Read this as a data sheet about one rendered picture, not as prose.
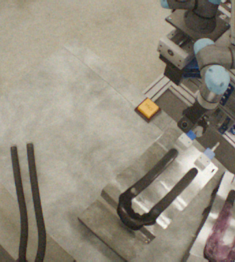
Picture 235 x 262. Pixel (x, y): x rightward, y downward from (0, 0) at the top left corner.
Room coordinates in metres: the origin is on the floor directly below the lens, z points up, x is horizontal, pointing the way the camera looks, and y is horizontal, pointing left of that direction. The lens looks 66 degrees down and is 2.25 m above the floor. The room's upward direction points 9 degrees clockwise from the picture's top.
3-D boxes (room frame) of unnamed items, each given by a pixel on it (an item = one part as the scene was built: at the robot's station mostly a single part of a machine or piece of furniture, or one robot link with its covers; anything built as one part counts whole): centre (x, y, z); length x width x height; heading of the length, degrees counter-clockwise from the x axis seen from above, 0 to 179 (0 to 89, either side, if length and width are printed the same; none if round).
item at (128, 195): (0.40, -0.17, 0.92); 0.35 x 0.16 x 0.09; 144
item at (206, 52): (0.73, -0.26, 1.31); 0.11 x 0.11 x 0.08; 14
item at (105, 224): (0.40, -0.16, 0.87); 0.50 x 0.26 x 0.14; 144
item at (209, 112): (0.63, -0.27, 1.15); 0.09 x 0.08 x 0.12; 144
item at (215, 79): (0.63, -0.26, 1.31); 0.09 x 0.08 x 0.11; 14
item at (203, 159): (0.58, -0.36, 0.89); 0.13 x 0.05 x 0.05; 144
